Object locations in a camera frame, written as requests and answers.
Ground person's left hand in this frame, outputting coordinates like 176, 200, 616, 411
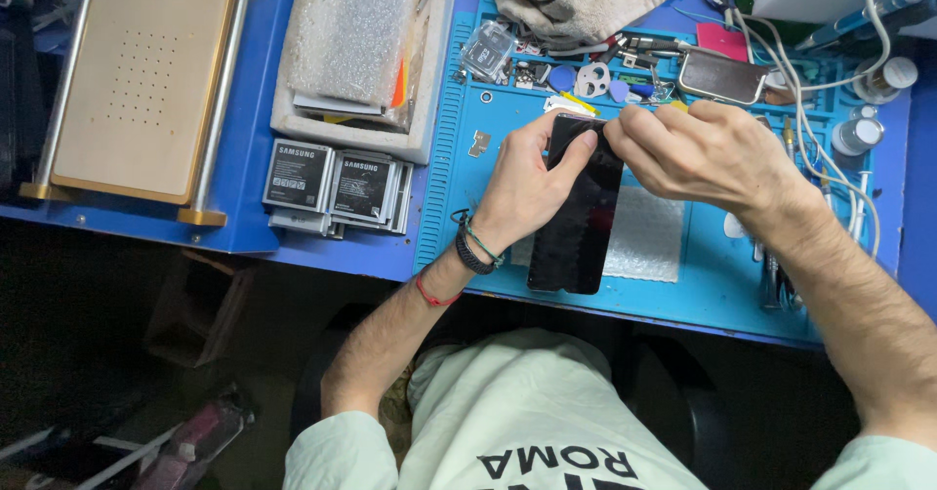
474, 109, 600, 258

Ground person's right hand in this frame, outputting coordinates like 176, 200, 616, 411
603, 100, 808, 217

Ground black phone screen panel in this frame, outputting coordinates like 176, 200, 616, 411
527, 113, 628, 295

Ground yellow plastic pry strip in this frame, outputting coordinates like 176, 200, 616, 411
559, 90, 603, 118

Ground heap of small phone parts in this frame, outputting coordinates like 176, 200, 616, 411
512, 27, 691, 104

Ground bubble wrap sheet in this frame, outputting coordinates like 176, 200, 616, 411
510, 185, 686, 285

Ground silver metal phone cover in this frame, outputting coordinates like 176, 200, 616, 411
676, 45, 770, 107

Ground round blue plastic pick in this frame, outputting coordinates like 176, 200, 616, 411
548, 64, 578, 95

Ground pink card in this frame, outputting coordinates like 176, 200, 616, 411
694, 21, 750, 63

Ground blue silicone repair mat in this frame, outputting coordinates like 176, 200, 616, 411
413, 0, 913, 346

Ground clear plastic memory card case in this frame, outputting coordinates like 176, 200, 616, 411
459, 19, 518, 85

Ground metal tweezers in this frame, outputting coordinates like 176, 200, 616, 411
757, 240, 806, 312

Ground small silver jar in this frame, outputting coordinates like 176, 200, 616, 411
832, 117, 886, 159

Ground white foam box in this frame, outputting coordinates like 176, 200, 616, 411
270, 0, 459, 166

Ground white plastic stick tool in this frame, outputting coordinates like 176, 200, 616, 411
851, 171, 874, 244

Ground blue pen tool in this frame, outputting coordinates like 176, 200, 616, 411
794, 0, 937, 53

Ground small bottle with white cap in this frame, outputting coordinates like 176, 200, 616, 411
852, 56, 919, 106

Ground pale green t-shirt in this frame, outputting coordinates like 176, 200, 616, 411
283, 328, 937, 490

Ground stack of phone batteries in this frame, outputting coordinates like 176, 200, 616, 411
261, 138, 415, 241

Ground bubble wrap bag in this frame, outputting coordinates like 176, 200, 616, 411
284, 0, 434, 112

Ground brown cardboard box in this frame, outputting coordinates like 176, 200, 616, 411
142, 248, 255, 371

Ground screen separator heating plate machine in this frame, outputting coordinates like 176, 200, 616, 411
18, 0, 275, 228

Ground heap of clutter with pink item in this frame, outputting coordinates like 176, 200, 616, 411
0, 391, 256, 490

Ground white camera frame piece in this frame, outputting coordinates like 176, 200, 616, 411
574, 61, 611, 100

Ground white cable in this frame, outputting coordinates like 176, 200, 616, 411
729, 0, 893, 258

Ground green string bracelet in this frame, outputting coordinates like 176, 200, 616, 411
463, 215, 508, 270

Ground black cord bracelet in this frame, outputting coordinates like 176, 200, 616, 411
450, 209, 506, 276

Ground red string bracelet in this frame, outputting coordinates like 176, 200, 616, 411
415, 269, 465, 308

